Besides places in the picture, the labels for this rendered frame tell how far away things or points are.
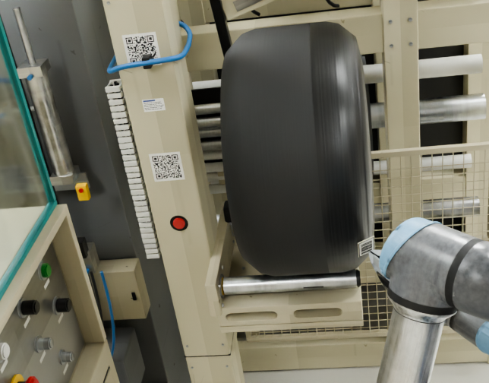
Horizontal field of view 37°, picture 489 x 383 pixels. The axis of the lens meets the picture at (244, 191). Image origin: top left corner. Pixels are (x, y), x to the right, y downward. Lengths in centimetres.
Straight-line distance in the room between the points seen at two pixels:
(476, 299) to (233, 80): 71
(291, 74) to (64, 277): 67
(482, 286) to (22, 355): 85
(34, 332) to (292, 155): 62
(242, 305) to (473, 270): 82
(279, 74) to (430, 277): 59
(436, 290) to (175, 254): 87
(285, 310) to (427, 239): 71
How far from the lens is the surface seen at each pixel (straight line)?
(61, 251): 162
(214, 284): 176
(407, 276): 119
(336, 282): 179
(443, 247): 116
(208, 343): 204
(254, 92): 152
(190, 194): 176
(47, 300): 158
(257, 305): 181
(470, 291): 114
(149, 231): 185
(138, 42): 162
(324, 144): 147
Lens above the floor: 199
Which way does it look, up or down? 29 degrees down
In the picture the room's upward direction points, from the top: 9 degrees counter-clockwise
